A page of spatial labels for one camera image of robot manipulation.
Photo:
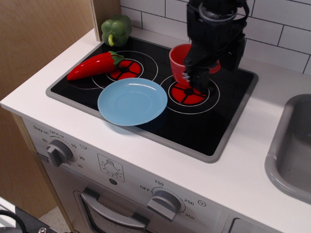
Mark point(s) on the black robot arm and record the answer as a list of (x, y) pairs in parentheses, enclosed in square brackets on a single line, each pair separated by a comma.
[(215, 29)]

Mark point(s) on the red toy chili pepper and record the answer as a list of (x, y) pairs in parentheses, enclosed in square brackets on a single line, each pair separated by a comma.
[(98, 64)]

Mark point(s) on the grey temperature knob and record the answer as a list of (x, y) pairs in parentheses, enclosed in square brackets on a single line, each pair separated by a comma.
[(164, 204)]

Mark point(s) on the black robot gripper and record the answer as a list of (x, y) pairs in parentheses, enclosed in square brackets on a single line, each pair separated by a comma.
[(215, 34)]

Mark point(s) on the blue plastic toy plate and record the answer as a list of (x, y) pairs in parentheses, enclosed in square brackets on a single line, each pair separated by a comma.
[(132, 101)]

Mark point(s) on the green toy bell pepper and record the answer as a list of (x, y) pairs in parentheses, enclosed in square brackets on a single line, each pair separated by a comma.
[(116, 30)]

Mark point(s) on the grey oven door handle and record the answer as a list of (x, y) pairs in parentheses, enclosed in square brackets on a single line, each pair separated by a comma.
[(136, 221)]

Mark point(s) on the grey timer knob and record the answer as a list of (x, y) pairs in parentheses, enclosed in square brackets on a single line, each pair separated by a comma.
[(59, 153)]

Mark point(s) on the red plastic toy cup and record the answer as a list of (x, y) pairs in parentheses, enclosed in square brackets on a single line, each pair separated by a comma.
[(177, 57)]

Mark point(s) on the black toy stovetop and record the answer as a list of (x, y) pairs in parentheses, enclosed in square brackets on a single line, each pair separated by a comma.
[(195, 124)]

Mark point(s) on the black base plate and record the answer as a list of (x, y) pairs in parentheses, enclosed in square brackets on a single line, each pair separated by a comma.
[(18, 221)]

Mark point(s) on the grey toy sink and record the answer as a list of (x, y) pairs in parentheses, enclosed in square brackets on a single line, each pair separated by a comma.
[(288, 161)]

